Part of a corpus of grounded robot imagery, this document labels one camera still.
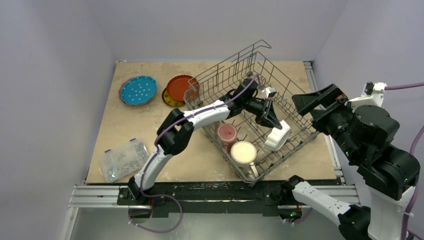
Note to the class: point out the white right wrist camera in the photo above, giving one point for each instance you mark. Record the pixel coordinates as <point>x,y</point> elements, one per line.
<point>373,95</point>

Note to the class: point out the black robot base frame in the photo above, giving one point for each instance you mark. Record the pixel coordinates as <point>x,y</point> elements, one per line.
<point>268,198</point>

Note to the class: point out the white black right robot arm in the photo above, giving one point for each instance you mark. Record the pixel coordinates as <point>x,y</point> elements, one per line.
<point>364,131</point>

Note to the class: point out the aluminium rail front left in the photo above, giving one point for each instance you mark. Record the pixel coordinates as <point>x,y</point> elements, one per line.
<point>94,196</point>

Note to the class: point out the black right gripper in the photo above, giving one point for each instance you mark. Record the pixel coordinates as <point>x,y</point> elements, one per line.
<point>326,112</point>

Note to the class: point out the blue polka dot plate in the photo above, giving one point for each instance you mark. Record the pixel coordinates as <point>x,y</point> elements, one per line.
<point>138,90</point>

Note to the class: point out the grey wire dish rack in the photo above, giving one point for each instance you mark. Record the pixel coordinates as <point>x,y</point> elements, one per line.
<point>226,76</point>

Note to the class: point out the orange fluted plate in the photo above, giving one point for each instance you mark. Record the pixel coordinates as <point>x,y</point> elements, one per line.
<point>183,87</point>

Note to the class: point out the clear plastic screw box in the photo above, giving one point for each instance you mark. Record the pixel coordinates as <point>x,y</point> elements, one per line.
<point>122,161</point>

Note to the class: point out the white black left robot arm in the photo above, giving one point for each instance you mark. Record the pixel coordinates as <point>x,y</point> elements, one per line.
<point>174,134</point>

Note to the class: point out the green interior mushroom mug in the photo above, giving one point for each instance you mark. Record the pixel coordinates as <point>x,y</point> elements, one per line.
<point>244,154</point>

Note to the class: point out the pink ghost pattern mug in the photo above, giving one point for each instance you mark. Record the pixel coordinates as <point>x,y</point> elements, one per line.
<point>227,136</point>

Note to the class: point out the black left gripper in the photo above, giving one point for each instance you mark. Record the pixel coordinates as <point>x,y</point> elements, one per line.
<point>267,116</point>

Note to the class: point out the yellow plate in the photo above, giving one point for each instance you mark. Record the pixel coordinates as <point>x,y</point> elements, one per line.
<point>167,99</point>

